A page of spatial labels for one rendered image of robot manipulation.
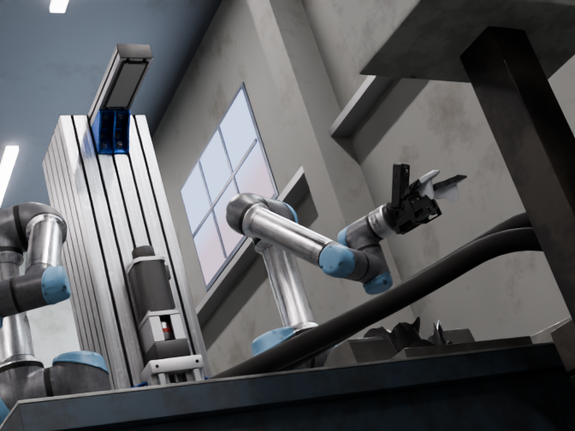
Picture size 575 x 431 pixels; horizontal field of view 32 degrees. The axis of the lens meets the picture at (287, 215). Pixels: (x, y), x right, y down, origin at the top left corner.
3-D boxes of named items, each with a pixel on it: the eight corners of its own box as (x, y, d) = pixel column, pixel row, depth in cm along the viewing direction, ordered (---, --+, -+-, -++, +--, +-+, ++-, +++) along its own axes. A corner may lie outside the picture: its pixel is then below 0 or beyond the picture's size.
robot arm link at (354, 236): (358, 262, 263) (348, 233, 267) (392, 243, 258) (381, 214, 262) (340, 258, 257) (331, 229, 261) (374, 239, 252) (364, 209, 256)
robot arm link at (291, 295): (281, 391, 258) (228, 206, 281) (317, 393, 269) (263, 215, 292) (317, 373, 252) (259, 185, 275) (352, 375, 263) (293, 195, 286)
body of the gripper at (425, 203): (445, 213, 250) (406, 235, 256) (431, 182, 253) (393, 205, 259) (430, 211, 244) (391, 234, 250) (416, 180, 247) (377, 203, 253)
